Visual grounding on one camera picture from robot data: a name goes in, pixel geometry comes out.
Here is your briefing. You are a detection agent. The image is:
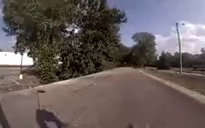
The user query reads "grey paved lot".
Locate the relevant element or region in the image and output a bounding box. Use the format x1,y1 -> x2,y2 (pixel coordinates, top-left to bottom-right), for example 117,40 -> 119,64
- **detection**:
0,65 -> 42,94

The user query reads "grey side road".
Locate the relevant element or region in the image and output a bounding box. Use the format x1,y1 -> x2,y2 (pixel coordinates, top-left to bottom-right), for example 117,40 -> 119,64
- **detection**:
156,66 -> 205,78

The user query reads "street light pole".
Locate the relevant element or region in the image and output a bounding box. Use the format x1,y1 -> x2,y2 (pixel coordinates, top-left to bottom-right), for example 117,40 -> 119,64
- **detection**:
175,21 -> 186,75

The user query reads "large green tree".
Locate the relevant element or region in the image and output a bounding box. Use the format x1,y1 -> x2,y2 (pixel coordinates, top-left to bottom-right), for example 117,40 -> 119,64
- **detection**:
1,0 -> 128,84

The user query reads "grass verge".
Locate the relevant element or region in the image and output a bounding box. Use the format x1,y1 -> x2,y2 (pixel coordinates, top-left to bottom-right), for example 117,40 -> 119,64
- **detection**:
143,67 -> 205,99

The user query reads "grey asphalt road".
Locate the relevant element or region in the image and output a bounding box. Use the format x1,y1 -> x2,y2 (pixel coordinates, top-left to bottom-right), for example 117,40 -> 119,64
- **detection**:
0,66 -> 205,128

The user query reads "row of trees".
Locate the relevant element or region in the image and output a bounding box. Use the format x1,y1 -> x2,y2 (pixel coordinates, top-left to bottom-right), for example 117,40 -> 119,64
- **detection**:
156,47 -> 205,70

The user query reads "dark green tree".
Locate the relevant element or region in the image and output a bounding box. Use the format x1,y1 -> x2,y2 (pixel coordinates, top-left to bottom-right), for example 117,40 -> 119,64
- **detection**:
118,31 -> 158,68

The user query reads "pale concrete kerb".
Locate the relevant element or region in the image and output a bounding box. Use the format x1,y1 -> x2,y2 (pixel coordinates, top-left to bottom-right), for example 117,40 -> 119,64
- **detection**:
0,67 -> 125,98
137,68 -> 205,110

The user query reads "white low building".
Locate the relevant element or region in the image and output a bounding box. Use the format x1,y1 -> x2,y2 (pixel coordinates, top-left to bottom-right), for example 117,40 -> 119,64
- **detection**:
0,50 -> 35,67

